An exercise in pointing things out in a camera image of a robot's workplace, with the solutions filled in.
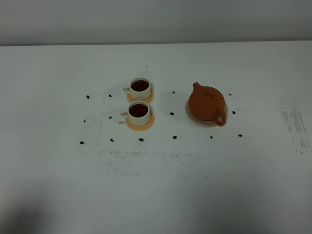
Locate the brown clay teapot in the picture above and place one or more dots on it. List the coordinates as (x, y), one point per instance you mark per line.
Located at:
(207, 104)

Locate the beige round teapot saucer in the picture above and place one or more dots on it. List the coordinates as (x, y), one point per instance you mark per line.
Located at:
(201, 122)

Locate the front orange coaster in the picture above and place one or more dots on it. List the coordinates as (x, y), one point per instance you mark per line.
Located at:
(144, 125)

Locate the orange coaster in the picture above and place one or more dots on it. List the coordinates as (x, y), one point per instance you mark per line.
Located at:
(148, 100)
(144, 125)

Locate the front white teacup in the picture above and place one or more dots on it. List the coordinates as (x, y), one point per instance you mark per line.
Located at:
(138, 113)

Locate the white teacup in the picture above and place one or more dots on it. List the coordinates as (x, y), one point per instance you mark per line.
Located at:
(138, 89)
(138, 113)

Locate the rear orange coaster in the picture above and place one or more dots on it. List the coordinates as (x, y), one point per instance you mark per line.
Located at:
(148, 100)

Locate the rear white teacup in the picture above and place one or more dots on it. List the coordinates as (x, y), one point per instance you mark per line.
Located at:
(138, 89)

